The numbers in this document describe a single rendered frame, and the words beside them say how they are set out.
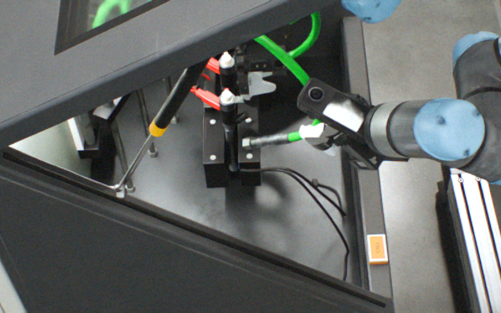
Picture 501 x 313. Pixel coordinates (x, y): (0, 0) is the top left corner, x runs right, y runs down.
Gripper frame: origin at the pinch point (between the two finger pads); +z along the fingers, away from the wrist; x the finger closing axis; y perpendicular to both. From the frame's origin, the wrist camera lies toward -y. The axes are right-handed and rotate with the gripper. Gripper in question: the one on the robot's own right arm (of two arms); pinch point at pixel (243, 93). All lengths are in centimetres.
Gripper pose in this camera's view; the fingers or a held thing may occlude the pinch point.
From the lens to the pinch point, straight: 169.9
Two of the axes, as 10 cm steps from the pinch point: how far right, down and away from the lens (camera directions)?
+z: 0.5, 5.7, 8.2
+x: -0.2, -8.2, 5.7
